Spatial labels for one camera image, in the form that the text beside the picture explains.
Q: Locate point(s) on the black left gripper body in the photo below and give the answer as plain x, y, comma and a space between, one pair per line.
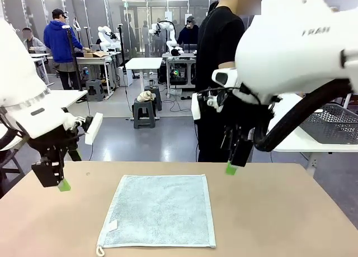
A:
56, 142

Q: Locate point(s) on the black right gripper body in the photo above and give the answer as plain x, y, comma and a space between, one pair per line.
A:
246, 120

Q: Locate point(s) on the light blue towel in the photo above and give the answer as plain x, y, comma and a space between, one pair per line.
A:
159, 209

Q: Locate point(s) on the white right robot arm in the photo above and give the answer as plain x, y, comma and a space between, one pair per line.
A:
279, 44

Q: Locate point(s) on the person's right forearm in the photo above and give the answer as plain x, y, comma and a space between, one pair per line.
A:
226, 65

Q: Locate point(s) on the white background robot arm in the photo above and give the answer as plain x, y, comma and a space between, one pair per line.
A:
104, 37
171, 42

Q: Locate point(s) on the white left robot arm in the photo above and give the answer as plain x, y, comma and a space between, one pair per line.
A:
16, 72

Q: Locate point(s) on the grey step stool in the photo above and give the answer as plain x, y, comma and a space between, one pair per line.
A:
95, 89
158, 97
144, 104

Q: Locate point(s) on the black computer with coloured lights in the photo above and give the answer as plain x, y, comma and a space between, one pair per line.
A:
177, 77

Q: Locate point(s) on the long white desk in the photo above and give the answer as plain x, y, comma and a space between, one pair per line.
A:
39, 60

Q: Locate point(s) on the black tripod with white head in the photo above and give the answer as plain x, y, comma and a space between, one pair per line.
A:
73, 56

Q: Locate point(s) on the grey work desk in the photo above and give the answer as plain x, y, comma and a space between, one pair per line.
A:
95, 61

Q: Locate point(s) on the grey robot workbench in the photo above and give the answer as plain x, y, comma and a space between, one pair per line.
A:
179, 55

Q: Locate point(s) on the person in black t-shirt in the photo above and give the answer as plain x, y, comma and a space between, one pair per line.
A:
218, 30

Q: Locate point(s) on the open cardboard box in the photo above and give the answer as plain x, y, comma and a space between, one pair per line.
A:
91, 55

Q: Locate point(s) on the white cabinet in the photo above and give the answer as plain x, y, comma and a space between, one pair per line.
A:
127, 78

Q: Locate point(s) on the person in grey jacket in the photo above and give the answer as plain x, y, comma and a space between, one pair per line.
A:
35, 46

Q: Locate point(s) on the cream cloth bundle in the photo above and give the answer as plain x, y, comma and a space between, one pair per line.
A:
145, 96

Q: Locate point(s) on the small dark cup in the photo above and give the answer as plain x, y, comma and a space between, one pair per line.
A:
152, 83

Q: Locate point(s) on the man in blue hoodie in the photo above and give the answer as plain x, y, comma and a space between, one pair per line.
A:
60, 42

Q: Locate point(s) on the person in dark jacket, cap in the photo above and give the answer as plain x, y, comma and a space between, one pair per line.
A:
188, 36

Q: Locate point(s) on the black pole stand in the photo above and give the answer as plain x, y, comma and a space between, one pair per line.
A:
122, 50

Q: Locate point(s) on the white standing desk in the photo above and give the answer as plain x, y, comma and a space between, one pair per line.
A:
144, 62

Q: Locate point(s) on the white sign panel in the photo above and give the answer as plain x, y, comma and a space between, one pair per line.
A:
168, 16

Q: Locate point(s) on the mannequin beige cap orange shirt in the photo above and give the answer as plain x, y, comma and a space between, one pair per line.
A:
334, 9

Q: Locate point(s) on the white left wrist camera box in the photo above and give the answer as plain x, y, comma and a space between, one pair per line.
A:
95, 127

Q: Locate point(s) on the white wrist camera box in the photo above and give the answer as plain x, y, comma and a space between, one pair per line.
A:
95, 127
195, 106

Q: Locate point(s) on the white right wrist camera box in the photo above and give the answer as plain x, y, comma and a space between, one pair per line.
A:
195, 106

